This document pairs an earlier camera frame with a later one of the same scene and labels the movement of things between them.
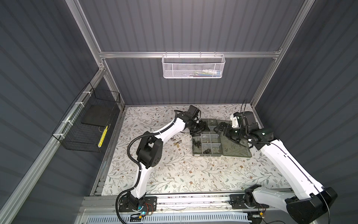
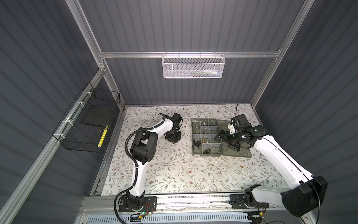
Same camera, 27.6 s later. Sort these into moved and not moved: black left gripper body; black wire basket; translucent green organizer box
Moved: black left gripper body
Not moved: black wire basket; translucent green organizer box
